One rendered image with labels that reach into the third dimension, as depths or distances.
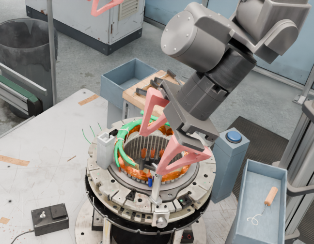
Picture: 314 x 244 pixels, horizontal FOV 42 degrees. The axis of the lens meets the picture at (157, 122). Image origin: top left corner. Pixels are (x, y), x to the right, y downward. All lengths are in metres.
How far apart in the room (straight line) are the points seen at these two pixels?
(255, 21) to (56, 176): 1.00
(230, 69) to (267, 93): 2.83
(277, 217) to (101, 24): 2.57
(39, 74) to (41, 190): 1.33
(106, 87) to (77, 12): 2.21
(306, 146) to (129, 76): 0.64
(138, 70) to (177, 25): 0.94
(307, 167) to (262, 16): 0.80
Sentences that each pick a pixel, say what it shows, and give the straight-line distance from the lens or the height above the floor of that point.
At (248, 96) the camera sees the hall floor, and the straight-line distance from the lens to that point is 3.26.
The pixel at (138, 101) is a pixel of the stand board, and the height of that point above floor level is 1.06.
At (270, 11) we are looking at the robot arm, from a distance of 0.50.
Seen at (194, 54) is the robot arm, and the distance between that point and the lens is 0.49.
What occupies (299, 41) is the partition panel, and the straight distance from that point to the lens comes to 3.21.
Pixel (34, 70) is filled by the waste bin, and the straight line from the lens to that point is 2.55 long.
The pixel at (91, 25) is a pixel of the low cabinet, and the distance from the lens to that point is 3.43.
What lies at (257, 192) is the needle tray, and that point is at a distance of 1.10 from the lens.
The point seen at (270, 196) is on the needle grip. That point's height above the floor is 1.04.
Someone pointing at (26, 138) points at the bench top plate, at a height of 0.78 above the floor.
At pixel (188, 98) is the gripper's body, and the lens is 0.55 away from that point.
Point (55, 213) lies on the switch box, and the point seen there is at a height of 0.84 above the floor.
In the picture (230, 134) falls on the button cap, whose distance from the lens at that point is 1.20.
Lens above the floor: 1.81
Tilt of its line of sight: 40 degrees down
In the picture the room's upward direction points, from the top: 9 degrees clockwise
